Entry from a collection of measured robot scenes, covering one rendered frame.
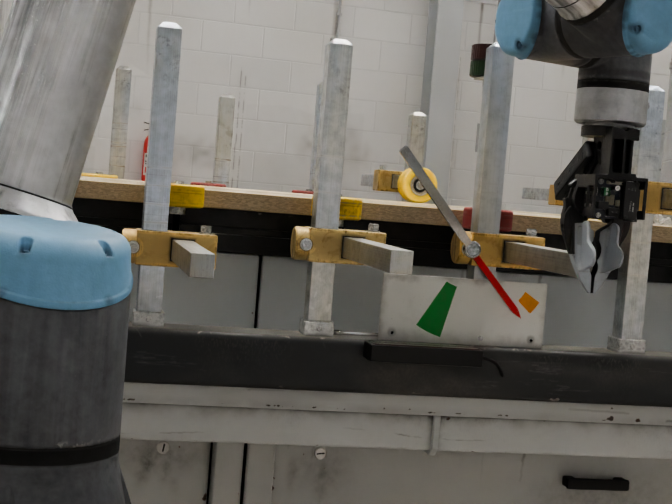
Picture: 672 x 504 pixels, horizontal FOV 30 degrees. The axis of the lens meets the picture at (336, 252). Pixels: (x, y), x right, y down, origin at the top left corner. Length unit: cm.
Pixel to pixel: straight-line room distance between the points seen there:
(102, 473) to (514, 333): 100
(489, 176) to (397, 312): 25
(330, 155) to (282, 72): 739
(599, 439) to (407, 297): 40
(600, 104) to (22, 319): 85
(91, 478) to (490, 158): 103
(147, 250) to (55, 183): 62
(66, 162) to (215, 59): 792
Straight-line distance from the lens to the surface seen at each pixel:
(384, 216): 204
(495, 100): 192
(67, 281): 100
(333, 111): 185
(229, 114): 292
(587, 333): 223
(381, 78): 945
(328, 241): 184
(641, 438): 208
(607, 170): 159
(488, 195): 191
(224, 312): 206
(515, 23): 153
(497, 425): 199
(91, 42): 122
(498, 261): 191
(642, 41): 142
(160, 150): 181
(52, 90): 120
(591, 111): 160
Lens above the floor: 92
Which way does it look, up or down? 3 degrees down
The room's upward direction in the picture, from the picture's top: 5 degrees clockwise
